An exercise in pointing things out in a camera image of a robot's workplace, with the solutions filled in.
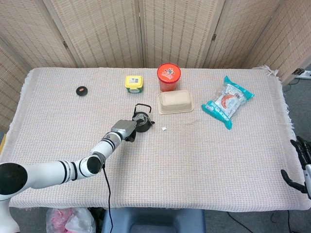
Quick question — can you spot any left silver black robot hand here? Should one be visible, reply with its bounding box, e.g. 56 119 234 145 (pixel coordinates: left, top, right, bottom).
110 116 147 143

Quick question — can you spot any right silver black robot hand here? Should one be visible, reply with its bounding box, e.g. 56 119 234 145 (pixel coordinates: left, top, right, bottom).
280 135 311 200

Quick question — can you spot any grey pyramid tea bag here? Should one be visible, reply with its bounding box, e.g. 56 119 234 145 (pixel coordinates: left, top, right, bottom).
143 116 168 132

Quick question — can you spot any black teapot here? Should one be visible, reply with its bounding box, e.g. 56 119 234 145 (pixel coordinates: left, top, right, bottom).
132 103 156 133

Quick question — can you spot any clear plastic bag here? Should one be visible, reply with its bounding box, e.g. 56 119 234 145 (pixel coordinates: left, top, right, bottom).
46 207 97 233

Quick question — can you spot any yellow lidded container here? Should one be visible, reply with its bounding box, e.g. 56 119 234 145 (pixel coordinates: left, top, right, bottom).
124 75 144 94

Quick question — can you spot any beige pulp food box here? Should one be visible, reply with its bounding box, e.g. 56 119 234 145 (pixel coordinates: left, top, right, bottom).
156 90 195 115

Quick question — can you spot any red lidded tub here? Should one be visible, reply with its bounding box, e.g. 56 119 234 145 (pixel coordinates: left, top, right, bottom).
156 63 182 92

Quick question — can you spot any woven beige tablecloth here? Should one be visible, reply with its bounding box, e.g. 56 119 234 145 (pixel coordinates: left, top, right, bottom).
0 66 311 213

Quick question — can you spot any white power strip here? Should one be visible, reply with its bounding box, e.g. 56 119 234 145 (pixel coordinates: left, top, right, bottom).
293 68 311 79

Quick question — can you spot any bamboo folding screen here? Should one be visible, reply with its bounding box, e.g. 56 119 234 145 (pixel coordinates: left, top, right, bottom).
0 0 311 133

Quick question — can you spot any teal snack package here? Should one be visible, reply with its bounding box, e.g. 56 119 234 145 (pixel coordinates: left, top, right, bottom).
201 75 255 130

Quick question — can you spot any yellow board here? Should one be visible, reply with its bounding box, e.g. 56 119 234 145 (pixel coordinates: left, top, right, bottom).
0 133 7 156

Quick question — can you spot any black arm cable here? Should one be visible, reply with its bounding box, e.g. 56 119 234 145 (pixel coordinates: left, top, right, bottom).
101 164 114 233

